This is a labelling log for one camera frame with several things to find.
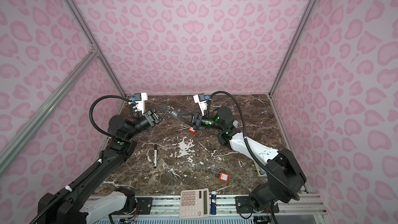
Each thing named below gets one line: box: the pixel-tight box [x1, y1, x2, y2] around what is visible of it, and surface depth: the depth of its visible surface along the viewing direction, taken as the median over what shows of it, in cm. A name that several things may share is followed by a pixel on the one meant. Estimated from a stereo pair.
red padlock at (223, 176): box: [210, 169, 230, 183], surface depth 82 cm
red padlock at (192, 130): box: [188, 126, 197, 135], surface depth 100 cm
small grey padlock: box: [169, 109, 179, 119], surface depth 65 cm
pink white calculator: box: [179, 188, 210, 219], surface depth 73 cm
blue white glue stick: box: [210, 191, 218, 215], surface depth 74 cm
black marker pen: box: [153, 144, 158, 169], surface depth 90 cm
